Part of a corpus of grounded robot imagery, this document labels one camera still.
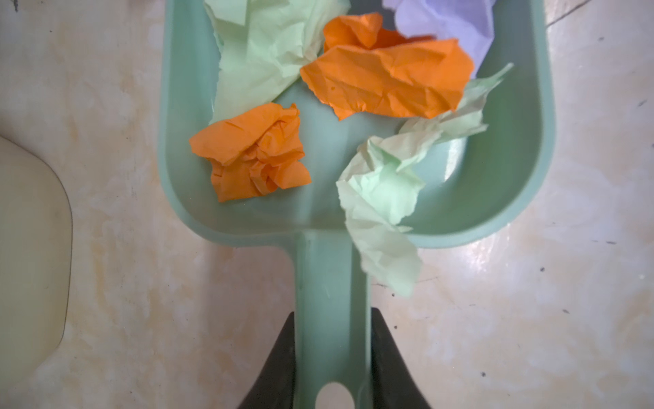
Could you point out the purple green scrap near right arm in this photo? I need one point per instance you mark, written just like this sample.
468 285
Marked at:
378 187

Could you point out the green plastic dustpan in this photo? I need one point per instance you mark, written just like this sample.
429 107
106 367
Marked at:
474 187

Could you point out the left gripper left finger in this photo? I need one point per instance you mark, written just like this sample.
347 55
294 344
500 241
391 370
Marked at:
274 387

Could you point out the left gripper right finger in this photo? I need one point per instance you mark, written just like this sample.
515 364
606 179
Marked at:
392 385

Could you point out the cream trash bin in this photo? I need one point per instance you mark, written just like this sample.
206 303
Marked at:
36 259

